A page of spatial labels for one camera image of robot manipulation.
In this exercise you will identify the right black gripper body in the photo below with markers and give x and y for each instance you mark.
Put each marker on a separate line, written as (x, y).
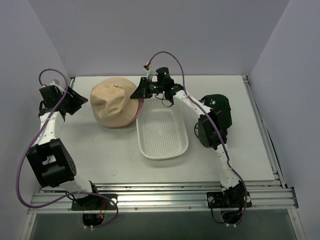
(145, 87)

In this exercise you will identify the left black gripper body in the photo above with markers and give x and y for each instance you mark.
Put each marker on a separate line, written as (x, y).
(70, 99)

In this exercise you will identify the pink bucket hat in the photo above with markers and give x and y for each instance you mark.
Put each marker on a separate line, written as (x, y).
(139, 110)

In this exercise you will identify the beige cloth hat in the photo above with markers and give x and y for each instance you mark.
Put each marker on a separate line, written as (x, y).
(110, 101)

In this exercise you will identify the black cap green brim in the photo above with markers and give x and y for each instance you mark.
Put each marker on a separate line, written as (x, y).
(221, 107)

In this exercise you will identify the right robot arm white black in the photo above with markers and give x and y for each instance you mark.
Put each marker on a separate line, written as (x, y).
(212, 130)

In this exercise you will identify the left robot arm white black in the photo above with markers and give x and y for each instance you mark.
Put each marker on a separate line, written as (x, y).
(50, 160)

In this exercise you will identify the white perforated tray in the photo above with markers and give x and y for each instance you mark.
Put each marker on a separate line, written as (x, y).
(161, 131)

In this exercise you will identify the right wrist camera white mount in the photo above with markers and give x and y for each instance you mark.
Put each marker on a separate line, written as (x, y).
(150, 73)

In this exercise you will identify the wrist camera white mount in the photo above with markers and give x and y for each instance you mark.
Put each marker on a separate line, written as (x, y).
(55, 82)
(150, 73)

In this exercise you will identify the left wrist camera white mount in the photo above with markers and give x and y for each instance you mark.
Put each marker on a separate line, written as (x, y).
(55, 82)

